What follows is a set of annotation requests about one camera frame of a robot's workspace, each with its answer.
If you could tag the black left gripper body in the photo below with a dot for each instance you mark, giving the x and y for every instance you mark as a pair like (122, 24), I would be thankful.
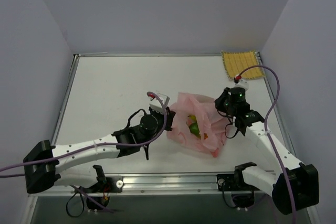
(168, 119)

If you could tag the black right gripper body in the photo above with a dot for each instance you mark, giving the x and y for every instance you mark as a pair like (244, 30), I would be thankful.
(220, 100)

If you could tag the pink plastic bag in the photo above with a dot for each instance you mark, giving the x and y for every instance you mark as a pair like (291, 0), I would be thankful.
(208, 119)

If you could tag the green fake pear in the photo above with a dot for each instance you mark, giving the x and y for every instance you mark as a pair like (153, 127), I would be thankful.
(192, 124)

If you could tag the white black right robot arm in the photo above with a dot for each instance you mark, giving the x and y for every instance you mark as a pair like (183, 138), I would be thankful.
(290, 183)

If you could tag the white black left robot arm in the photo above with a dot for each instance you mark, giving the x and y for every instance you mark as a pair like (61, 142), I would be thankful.
(49, 165)

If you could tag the yellow woven mat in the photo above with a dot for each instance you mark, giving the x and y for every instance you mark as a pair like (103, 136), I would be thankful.
(235, 62)

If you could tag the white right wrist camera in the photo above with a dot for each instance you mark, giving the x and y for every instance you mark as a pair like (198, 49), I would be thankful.
(239, 82)

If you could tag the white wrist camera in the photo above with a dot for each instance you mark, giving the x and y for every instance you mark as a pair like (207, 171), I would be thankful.
(158, 102)
(239, 82)

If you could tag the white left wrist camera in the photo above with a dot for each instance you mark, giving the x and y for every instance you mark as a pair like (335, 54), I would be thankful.
(158, 102)

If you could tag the aluminium front rail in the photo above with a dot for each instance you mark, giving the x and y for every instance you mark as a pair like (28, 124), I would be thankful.
(133, 184)

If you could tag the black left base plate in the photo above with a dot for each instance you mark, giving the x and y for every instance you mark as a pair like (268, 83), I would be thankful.
(112, 184)

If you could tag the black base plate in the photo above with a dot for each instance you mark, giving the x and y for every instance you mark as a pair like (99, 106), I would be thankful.
(112, 184)
(227, 182)

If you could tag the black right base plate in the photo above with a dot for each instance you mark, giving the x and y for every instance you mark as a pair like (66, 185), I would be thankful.
(227, 182)

